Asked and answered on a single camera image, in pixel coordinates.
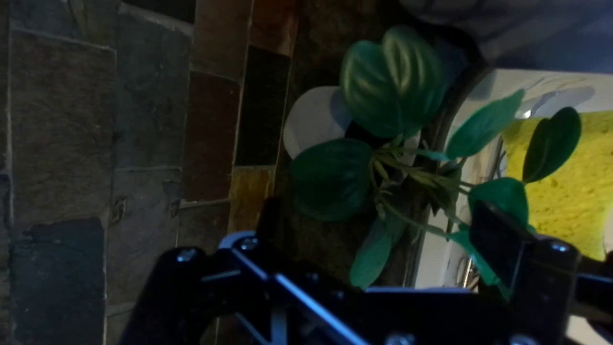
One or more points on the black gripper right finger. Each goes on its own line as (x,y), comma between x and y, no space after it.
(544,287)

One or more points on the yellow sponge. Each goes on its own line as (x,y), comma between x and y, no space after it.
(576,197)

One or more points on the green toy plant white pot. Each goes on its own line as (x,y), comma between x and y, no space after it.
(390,82)

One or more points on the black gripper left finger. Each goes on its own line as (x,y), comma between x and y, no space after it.
(256,299)

